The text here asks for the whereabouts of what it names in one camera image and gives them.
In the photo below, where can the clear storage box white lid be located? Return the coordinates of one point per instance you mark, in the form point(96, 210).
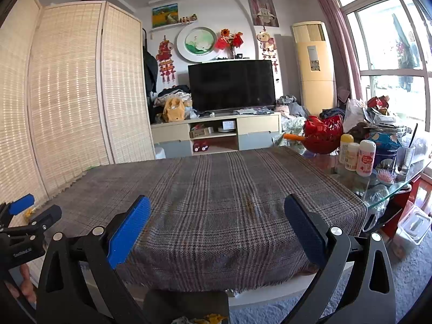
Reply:
point(413, 229)

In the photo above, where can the red basket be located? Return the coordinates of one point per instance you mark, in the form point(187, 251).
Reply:
point(322, 135)

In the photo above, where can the small white bin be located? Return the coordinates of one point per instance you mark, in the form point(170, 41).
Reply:
point(160, 152)

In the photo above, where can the pink hairbrush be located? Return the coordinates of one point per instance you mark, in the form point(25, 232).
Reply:
point(384, 176)

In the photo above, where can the yellow capped bottle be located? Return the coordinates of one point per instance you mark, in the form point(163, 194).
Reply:
point(346, 148)

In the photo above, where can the bamboo folding screen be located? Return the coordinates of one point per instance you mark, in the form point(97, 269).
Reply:
point(67, 101)

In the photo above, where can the landscape painting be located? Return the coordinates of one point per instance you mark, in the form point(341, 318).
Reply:
point(164, 16)

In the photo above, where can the grey pink clothes pile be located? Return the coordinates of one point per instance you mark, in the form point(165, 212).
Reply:
point(290, 106)

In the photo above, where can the hanging doll ornament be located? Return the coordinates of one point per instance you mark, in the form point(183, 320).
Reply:
point(266, 44)

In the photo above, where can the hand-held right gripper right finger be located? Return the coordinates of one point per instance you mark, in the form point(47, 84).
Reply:
point(303, 229)

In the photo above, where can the black hanging coat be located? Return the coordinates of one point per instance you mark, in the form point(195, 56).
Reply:
point(150, 64)

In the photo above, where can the pink curtain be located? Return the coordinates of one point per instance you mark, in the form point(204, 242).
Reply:
point(337, 33)

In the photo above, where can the yellow plush backpack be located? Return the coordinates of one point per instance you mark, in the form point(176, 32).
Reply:
point(173, 109)

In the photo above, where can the person's left hand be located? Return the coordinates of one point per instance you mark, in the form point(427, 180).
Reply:
point(28, 283)

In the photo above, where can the yellow snack wrapper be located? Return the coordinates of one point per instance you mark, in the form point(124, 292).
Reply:
point(212, 320)

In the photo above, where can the white paper wrapper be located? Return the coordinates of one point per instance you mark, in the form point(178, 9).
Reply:
point(184, 320)

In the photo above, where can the red flower decoration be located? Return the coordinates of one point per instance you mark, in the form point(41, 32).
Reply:
point(229, 40)

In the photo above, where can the window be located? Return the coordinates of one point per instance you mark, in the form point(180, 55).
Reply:
point(388, 40)

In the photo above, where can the cardboard box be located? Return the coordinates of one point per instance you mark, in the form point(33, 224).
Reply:
point(200, 131)

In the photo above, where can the row of small figurines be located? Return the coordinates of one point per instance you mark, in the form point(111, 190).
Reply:
point(188, 19)

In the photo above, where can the dark blue clothes heap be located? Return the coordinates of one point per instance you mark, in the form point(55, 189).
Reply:
point(332, 114)

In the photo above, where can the wall poster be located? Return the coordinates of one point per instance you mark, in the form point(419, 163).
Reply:
point(263, 10)

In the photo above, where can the white lotion bottle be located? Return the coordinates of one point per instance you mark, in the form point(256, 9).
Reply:
point(352, 158)

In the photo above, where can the round framed wall art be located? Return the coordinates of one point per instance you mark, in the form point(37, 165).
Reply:
point(198, 44)

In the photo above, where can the blue snack bag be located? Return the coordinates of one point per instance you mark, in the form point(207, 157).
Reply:
point(384, 145)

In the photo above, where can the clear glass cup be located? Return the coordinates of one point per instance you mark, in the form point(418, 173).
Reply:
point(405, 158)

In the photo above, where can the black television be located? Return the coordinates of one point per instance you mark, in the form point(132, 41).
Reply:
point(231, 86)

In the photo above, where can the white low table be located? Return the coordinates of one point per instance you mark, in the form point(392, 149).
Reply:
point(270, 293)

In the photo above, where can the yellow paper scrap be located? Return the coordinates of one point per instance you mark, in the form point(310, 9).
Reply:
point(29, 212)

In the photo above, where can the green patterned cloth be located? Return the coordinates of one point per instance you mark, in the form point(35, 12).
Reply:
point(290, 130)

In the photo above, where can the white plastic bag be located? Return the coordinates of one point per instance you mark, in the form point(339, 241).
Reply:
point(354, 114)

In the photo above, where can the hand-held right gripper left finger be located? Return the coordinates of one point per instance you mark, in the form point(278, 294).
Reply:
point(130, 229)

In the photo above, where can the cream floor air conditioner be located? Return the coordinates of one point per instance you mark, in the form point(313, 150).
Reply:
point(314, 71)

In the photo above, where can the grey plaid tablecloth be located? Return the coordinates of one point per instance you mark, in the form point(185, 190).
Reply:
point(219, 209)

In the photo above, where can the grey trash bin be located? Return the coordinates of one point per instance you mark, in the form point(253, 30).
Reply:
point(182, 303)

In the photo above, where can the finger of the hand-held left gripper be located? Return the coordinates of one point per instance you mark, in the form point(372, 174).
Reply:
point(22, 204)
point(44, 217)

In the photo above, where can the red table base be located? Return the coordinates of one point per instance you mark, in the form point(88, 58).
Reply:
point(418, 189)

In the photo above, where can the beige grey tv cabinet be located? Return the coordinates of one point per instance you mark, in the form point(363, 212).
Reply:
point(170, 133)

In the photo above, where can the pink white bottle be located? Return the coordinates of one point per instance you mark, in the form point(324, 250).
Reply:
point(366, 158)

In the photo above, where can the dark mixed clothes pile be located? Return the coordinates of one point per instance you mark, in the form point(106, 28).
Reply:
point(172, 92)

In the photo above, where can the red plush toy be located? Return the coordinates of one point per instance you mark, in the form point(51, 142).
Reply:
point(378, 104)

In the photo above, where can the grey shaggy carpet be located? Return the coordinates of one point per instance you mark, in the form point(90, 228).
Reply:
point(405, 287)

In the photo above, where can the red hanging fish ornament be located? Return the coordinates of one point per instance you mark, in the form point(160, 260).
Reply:
point(166, 55)

